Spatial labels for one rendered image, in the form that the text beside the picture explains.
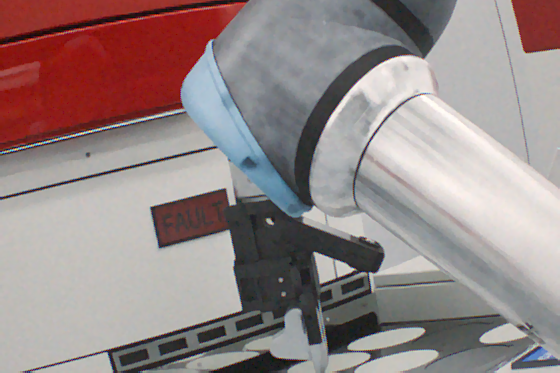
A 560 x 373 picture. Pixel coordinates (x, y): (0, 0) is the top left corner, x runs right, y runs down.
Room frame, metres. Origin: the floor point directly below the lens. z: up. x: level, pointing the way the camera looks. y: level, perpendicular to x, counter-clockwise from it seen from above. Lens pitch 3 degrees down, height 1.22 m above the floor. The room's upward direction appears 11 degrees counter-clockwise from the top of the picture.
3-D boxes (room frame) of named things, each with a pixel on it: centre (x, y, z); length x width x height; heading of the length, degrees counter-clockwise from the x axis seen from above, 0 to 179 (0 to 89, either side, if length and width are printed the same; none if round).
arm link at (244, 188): (1.30, 0.01, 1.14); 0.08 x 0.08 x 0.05
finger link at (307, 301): (1.28, 0.00, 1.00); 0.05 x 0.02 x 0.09; 175
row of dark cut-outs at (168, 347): (1.45, 0.07, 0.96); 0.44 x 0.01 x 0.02; 134
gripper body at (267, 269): (1.30, 0.02, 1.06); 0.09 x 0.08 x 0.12; 85
